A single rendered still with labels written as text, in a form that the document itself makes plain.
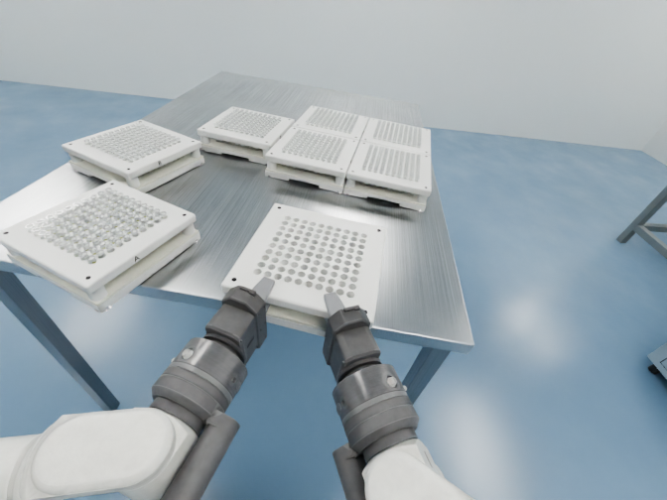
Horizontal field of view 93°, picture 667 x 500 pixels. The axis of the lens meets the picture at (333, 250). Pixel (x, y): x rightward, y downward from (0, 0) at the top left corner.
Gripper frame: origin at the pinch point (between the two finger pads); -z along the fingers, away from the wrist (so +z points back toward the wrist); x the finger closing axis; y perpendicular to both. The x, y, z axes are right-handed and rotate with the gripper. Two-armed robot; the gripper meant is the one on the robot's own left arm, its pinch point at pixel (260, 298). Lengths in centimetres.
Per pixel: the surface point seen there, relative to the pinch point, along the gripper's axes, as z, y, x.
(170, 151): -37, -49, 4
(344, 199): -50, -1, 12
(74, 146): -26, -70, 4
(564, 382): -83, 116, 99
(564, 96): -455, 152, 52
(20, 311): 7, -65, 33
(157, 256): -6.1, -27.5, 8.4
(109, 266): 2.5, -28.4, 3.7
